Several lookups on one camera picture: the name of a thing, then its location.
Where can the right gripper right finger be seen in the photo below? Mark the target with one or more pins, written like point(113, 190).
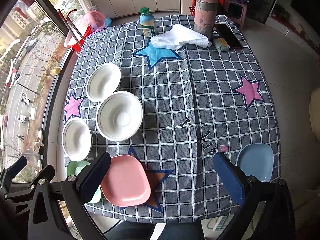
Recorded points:
point(232, 177)

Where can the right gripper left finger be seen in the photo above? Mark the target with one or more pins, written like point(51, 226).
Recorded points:
point(91, 176)

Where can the blue square plate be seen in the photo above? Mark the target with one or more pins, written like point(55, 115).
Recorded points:
point(256, 160)

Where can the pink square plate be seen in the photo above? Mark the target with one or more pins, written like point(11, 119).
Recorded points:
point(126, 184)

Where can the large white bowl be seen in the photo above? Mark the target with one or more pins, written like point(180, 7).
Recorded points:
point(119, 116)

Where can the white power strip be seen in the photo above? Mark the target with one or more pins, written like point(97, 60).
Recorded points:
point(219, 223)

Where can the grey checked star tablecloth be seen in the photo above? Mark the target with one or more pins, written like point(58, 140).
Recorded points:
point(194, 106)

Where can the yellow green sponge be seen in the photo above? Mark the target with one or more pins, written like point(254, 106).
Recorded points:
point(221, 45)

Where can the red plastic bucket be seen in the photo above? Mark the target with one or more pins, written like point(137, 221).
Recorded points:
point(75, 39)

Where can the black smartphone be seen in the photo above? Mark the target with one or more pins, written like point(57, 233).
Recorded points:
point(228, 36)

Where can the white folded towel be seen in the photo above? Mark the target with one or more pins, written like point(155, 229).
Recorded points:
point(177, 37)

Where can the pink plastic stool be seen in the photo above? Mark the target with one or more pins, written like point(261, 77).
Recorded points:
point(236, 10)

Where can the pink plastic basin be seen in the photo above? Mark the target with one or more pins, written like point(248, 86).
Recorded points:
point(94, 19)

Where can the pink thermos flask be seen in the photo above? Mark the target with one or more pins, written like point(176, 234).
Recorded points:
point(204, 16)

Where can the green cap pill bottle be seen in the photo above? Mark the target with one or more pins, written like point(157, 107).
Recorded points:
point(147, 22)

